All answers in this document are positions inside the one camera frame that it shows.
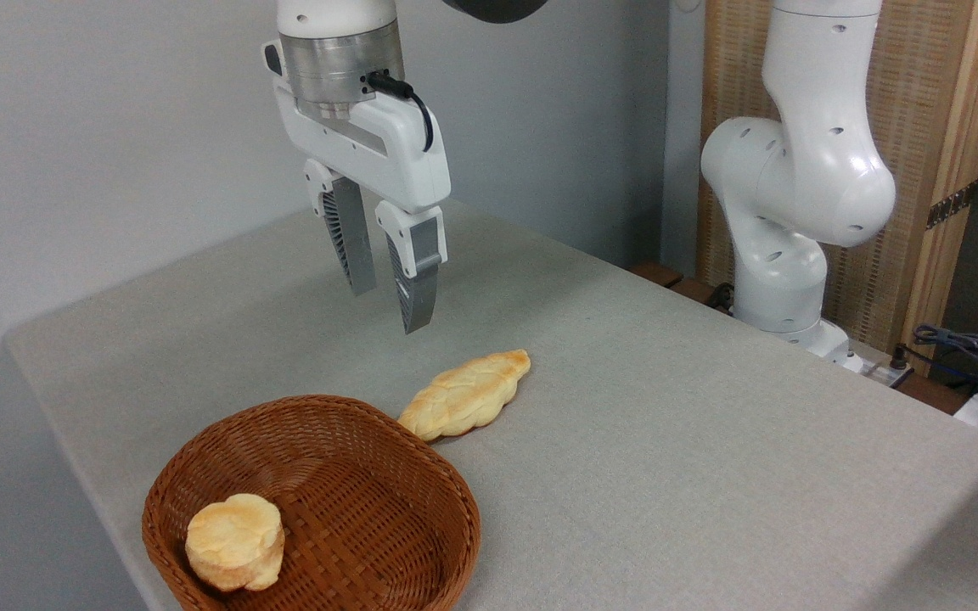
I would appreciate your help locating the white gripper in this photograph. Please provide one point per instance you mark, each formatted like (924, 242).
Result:
(387, 157)

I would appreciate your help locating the long braided bread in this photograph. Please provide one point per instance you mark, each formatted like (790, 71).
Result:
(468, 395)

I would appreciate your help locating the round bread roll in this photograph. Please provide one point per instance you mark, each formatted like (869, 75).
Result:
(234, 543)

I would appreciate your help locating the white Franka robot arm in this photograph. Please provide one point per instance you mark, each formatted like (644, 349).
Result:
(803, 161)

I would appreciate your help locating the black plug at robot base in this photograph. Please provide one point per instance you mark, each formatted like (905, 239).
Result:
(900, 356)

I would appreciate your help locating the brown wicker basket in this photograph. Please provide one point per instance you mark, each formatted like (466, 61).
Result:
(370, 518)

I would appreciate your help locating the wooden woven folding screen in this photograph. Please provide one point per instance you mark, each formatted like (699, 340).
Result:
(922, 127)

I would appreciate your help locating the metal screen hinge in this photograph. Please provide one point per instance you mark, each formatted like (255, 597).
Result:
(952, 205)

